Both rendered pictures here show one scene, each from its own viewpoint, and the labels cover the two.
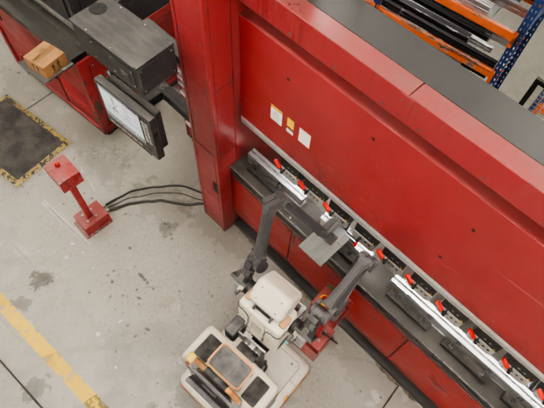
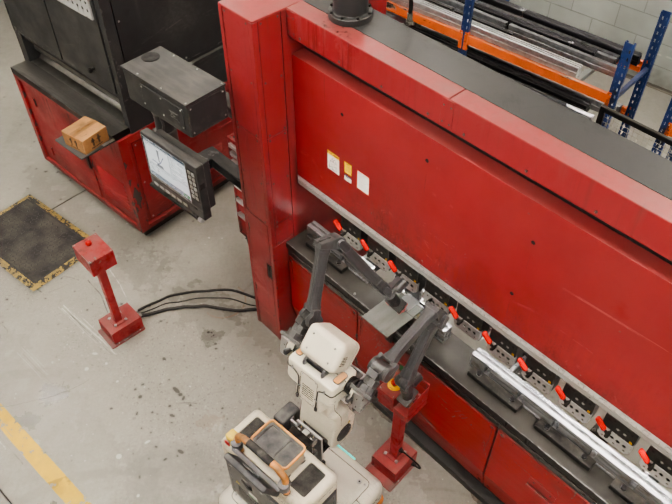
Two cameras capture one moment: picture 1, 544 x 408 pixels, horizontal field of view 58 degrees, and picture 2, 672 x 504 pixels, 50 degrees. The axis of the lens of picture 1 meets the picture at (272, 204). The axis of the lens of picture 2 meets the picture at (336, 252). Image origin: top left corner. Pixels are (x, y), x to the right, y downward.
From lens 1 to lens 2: 1.09 m
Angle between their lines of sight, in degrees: 15
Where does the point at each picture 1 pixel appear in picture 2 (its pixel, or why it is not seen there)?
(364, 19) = (410, 42)
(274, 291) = (326, 336)
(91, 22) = (143, 67)
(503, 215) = (553, 212)
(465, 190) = (516, 194)
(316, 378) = not seen: outside the picture
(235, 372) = (284, 452)
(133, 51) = (183, 90)
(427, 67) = (469, 77)
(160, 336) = (196, 460)
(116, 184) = (152, 289)
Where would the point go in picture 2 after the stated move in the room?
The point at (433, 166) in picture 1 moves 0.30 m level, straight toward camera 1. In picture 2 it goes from (484, 174) to (447, 218)
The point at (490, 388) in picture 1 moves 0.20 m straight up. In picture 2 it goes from (597, 476) to (610, 454)
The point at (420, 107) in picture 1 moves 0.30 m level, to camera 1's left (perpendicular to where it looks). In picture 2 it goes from (460, 107) to (380, 103)
